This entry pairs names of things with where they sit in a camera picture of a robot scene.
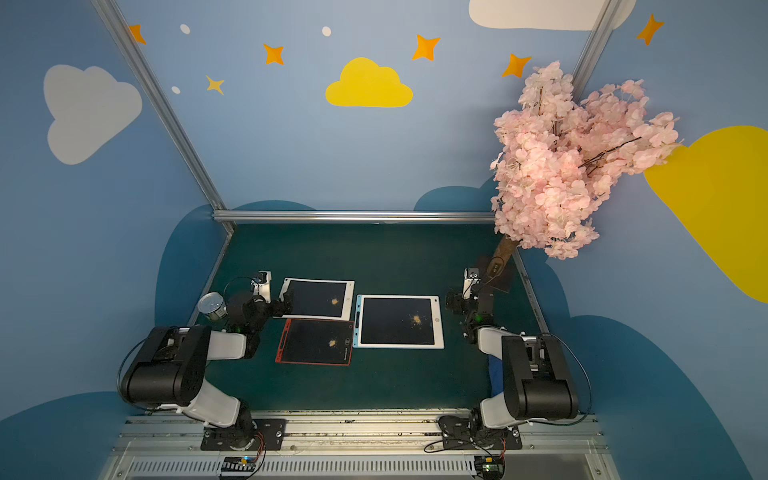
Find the white blue drawing tablet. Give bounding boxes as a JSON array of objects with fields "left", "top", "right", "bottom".
[{"left": 353, "top": 295, "right": 444, "bottom": 350}]

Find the blue wiping cloth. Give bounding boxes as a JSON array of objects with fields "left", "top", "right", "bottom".
[{"left": 488, "top": 355, "right": 504, "bottom": 397}]

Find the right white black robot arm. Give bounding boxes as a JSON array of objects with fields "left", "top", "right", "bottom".
[{"left": 446, "top": 292, "right": 592, "bottom": 433}]

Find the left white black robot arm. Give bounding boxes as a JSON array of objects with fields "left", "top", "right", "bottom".
[{"left": 117, "top": 291, "right": 293, "bottom": 453}]

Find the dark square tree base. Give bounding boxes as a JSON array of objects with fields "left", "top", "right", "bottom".
[{"left": 471, "top": 256, "right": 516, "bottom": 293}]

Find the silver tin can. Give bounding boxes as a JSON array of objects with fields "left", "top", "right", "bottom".
[{"left": 197, "top": 291, "right": 227, "bottom": 321}]

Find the left small circuit board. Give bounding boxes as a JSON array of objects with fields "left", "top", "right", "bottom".
[{"left": 219, "top": 456, "right": 256, "bottom": 479}]

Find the small circuit board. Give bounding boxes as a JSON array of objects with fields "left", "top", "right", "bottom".
[
  {"left": 219, "top": 456, "right": 256, "bottom": 479},
  {"left": 473, "top": 455, "right": 505, "bottom": 480}
]

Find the right small circuit board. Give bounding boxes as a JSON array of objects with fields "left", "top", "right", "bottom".
[{"left": 473, "top": 455, "right": 505, "bottom": 480}]

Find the pink cherry blossom tree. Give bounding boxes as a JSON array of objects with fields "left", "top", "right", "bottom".
[{"left": 490, "top": 62, "right": 680, "bottom": 260}]

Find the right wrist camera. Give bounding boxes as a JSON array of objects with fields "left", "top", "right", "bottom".
[{"left": 462, "top": 267, "right": 481, "bottom": 299}]

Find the white frame drawing tablet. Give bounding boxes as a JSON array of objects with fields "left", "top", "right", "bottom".
[{"left": 279, "top": 277, "right": 355, "bottom": 321}]

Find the red frame drawing tablet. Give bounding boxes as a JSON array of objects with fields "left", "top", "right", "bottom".
[{"left": 275, "top": 319, "right": 354, "bottom": 366}]

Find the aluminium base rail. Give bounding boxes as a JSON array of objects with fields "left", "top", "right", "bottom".
[{"left": 100, "top": 409, "right": 619, "bottom": 479}]

